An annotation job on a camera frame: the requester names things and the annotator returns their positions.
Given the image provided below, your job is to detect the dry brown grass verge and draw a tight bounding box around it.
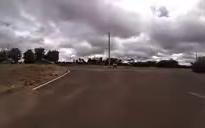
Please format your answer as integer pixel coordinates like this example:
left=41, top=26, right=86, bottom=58
left=0, top=63, right=70, bottom=98

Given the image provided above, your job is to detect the tall pale pole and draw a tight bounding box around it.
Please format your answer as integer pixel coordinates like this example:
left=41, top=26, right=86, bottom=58
left=107, top=32, right=112, bottom=68

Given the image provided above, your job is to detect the dark bush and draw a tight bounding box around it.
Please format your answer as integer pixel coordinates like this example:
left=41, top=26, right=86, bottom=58
left=191, top=54, right=205, bottom=74

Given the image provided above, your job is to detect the row of dark trees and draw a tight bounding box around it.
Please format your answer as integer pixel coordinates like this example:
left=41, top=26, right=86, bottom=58
left=0, top=47, right=60, bottom=65

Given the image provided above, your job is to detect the distant low tree line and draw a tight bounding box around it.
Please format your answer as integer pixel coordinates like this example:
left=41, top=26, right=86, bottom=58
left=58, top=57, right=193, bottom=69

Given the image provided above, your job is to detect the grey asphalt road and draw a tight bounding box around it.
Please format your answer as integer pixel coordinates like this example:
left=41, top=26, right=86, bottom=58
left=0, top=65, right=205, bottom=128

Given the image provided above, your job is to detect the pale kerb line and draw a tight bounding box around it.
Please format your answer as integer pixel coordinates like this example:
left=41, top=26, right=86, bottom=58
left=30, top=69, right=72, bottom=92

